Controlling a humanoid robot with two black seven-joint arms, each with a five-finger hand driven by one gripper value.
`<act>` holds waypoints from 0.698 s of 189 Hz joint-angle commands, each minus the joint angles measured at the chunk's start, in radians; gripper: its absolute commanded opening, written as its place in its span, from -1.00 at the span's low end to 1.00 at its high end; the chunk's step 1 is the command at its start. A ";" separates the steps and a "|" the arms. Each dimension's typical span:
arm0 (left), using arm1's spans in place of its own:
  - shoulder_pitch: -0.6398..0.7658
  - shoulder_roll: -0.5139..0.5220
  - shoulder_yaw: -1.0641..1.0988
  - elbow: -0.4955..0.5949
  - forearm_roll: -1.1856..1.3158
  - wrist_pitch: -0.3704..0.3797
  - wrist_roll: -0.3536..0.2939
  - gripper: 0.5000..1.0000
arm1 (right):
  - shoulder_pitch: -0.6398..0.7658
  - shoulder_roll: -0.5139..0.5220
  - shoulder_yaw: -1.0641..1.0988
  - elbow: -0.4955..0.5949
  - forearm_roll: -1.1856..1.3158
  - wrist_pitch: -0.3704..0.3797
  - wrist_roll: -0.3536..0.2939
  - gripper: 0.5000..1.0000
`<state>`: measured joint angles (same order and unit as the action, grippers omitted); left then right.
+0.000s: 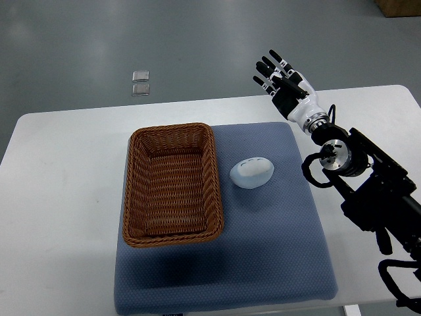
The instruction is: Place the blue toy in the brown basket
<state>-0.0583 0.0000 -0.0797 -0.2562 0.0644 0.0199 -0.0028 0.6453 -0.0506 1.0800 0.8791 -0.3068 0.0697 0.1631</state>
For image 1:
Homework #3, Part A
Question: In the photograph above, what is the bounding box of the metal floor plate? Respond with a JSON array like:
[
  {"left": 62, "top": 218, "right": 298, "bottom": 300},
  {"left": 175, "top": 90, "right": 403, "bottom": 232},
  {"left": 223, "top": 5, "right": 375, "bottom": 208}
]
[
  {"left": 132, "top": 84, "right": 150, "bottom": 96},
  {"left": 132, "top": 70, "right": 149, "bottom": 82}
]

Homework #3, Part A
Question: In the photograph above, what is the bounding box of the blue padded mat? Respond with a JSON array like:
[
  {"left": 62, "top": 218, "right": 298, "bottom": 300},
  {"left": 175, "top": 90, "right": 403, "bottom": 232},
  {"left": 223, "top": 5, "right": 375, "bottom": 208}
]
[{"left": 114, "top": 122, "right": 337, "bottom": 315}]

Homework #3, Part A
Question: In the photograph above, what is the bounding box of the upper metal floor plate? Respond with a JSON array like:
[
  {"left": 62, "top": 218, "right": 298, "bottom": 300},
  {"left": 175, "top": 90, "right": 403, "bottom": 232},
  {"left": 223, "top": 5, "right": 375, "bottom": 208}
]
[{"left": 132, "top": 70, "right": 149, "bottom": 82}]

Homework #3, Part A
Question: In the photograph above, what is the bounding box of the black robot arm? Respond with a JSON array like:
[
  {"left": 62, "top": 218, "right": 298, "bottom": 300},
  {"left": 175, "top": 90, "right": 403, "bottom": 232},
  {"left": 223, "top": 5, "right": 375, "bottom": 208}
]
[{"left": 301, "top": 106, "right": 420, "bottom": 313}]

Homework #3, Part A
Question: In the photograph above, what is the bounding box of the white table leg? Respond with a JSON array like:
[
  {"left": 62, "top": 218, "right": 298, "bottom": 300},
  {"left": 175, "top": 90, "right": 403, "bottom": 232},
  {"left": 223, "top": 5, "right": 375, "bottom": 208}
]
[{"left": 343, "top": 304, "right": 362, "bottom": 316}]

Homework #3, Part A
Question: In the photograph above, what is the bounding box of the brown wicker basket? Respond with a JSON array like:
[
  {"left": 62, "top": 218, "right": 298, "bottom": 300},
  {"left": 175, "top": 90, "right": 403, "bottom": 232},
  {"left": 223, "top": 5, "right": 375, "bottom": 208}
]
[{"left": 122, "top": 122, "right": 224, "bottom": 248}]

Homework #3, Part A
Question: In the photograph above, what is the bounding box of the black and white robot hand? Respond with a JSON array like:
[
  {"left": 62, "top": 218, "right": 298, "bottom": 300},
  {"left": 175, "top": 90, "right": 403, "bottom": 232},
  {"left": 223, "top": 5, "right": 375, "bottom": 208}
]
[{"left": 253, "top": 49, "right": 330, "bottom": 134}]

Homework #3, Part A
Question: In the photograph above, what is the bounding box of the lower metal floor plate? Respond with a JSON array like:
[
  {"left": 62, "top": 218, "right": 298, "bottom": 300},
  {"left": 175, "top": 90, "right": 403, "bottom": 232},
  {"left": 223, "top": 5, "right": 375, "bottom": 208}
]
[{"left": 132, "top": 84, "right": 150, "bottom": 96}]

